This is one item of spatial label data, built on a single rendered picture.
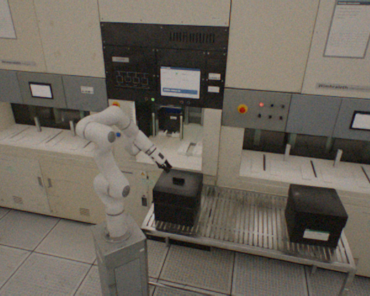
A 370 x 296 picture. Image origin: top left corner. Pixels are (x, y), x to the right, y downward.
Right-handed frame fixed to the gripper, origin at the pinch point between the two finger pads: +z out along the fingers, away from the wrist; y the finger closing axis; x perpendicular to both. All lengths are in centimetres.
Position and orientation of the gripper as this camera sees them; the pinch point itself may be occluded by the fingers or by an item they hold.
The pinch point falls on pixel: (168, 168)
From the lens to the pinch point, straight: 201.5
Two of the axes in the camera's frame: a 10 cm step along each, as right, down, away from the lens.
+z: 6.8, 7.1, 1.7
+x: -6.9, 5.4, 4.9
